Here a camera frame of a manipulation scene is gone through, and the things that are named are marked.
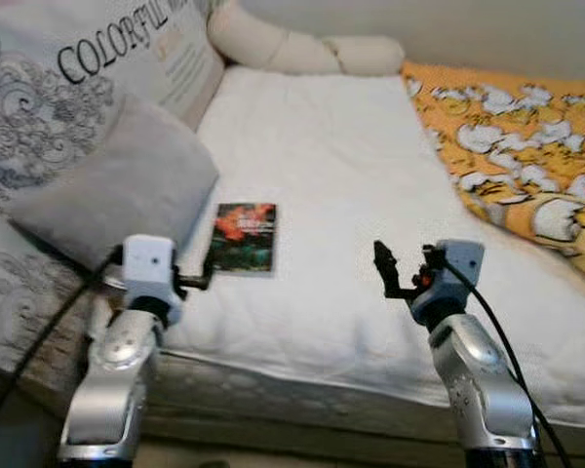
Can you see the grey printed headboard cushion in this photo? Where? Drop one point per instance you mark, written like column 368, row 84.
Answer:
column 39, row 107

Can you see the yellow cartoon print blanket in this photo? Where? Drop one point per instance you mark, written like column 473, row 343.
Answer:
column 507, row 136

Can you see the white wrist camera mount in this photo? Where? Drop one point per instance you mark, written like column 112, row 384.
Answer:
column 460, row 265
column 148, row 263

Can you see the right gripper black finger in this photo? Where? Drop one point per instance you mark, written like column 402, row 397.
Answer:
column 386, row 268

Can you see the grey bed base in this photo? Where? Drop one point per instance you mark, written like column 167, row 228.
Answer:
column 273, row 395

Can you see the beige knotted bolster pillow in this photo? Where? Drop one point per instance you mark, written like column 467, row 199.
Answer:
column 302, row 54

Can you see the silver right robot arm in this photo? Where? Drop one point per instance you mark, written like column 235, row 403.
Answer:
column 483, row 380

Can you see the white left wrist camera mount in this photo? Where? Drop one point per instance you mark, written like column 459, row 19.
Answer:
column 148, row 263

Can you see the white quilted mattress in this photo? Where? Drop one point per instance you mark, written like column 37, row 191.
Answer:
column 370, row 175

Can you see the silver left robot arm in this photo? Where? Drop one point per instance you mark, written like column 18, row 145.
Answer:
column 112, row 380

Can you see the dark green red book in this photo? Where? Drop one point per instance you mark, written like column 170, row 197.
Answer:
column 244, row 239

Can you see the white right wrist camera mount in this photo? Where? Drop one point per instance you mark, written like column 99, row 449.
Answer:
column 460, row 265

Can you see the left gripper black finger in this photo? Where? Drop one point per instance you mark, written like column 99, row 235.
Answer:
column 205, row 283

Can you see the grey pillow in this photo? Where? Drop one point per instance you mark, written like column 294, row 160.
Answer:
column 117, row 185

